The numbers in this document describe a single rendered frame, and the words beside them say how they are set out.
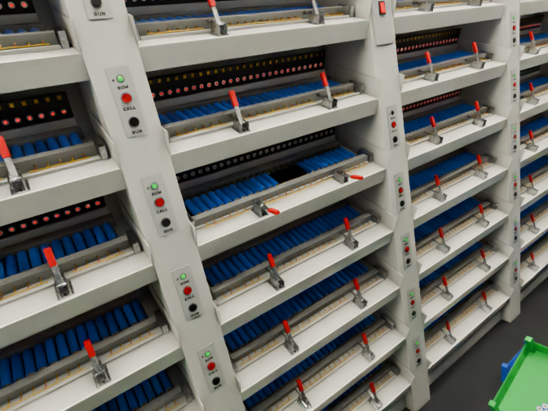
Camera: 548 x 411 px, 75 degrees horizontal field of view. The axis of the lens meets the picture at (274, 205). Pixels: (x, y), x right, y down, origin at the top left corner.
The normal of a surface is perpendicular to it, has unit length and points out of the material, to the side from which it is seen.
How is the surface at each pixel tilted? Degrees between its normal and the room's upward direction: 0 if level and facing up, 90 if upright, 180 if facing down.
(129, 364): 22
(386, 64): 90
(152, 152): 90
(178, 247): 90
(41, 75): 112
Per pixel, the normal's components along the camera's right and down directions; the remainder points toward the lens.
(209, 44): 0.58, 0.48
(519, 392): -0.51, -0.73
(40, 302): 0.01, -0.81
